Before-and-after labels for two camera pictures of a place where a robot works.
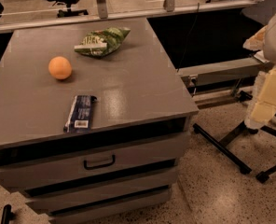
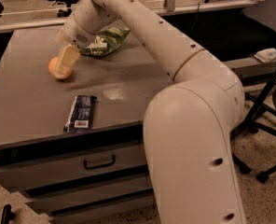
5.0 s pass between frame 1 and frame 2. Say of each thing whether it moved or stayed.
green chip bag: stayed
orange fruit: stayed
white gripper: moved
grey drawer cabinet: stayed
